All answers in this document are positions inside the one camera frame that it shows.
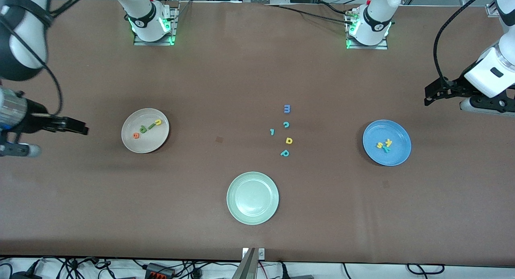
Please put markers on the green foam letter p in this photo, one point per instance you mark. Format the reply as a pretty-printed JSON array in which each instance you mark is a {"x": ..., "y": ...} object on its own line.
[{"x": 143, "y": 129}]

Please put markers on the aluminium frame corner post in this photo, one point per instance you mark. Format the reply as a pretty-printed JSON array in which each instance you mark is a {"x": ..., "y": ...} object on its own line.
[{"x": 490, "y": 10}]

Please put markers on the black power plug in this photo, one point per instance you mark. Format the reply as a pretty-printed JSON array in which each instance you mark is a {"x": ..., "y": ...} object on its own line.
[{"x": 283, "y": 271}]

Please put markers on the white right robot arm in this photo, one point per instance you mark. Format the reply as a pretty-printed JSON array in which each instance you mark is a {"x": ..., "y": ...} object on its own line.
[{"x": 143, "y": 13}]

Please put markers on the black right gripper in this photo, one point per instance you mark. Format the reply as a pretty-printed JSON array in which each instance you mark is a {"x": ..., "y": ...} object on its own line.
[{"x": 33, "y": 119}]

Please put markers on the black orange power strip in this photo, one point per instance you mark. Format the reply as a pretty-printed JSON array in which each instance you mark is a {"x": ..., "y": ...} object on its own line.
[{"x": 159, "y": 269}]

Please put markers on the beige round plate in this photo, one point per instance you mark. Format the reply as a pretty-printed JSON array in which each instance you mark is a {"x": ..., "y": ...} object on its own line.
[{"x": 147, "y": 144}]

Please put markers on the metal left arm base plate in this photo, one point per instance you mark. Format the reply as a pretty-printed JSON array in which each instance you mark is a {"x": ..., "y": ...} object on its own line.
[{"x": 366, "y": 47}]

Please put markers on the teal letter p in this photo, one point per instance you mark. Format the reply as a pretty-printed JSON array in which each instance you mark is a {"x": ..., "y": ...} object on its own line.
[{"x": 282, "y": 154}]

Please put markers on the blue round plate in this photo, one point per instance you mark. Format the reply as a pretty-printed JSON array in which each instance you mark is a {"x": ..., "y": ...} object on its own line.
[{"x": 398, "y": 156}]

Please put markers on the blue foam letter m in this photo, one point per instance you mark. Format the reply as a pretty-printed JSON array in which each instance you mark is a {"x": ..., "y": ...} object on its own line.
[{"x": 287, "y": 109}]

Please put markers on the teal foam letter y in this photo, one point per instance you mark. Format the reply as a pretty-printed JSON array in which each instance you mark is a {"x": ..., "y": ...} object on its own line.
[{"x": 386, "y": 149}]

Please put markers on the white post bracket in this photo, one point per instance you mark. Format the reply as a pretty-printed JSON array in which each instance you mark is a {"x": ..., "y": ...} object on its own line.
[{"x": 261, "y": 253}]

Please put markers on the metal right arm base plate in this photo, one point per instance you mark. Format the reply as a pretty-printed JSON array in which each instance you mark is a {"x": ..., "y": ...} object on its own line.
[{"x": 153, "y": 43}]

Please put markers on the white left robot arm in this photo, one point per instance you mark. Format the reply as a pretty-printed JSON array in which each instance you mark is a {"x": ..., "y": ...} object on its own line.
[{"x": 376, "y": 17}]

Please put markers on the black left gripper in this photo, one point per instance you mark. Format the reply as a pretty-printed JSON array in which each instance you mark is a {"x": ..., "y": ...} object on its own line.
[{"x": 456, "y": 87}]

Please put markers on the yellow foam letter k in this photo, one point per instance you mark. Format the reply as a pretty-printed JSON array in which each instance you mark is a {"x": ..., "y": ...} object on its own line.
[{"x": 389, "y": 142}]

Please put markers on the black power adapter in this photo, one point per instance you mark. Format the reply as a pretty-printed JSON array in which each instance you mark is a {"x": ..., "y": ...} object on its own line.
[{"x": 24, "y": 275}]

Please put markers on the pale green round plate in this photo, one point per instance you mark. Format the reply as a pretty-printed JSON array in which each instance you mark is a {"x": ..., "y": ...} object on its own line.
[{"x": 252, "y": 198}]

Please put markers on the aluminium camera post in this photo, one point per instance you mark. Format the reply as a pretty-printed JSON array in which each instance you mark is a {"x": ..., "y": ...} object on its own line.
[{"x": 247, "y": 267}]

